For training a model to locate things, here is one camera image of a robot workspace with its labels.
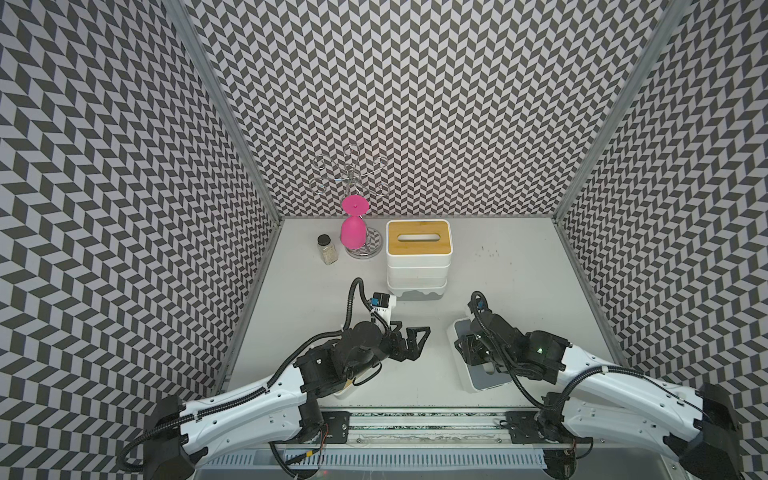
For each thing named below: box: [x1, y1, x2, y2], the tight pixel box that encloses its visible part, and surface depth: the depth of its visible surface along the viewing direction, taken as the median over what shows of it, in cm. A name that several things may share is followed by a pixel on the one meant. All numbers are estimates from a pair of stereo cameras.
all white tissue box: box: [388, 285, 446, 300], surface depth 93 cm
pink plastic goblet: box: [340, 194, 369, 250], surface depth 87 cm
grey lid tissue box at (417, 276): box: [386, 264, 451, 288], surface depth 86 cm
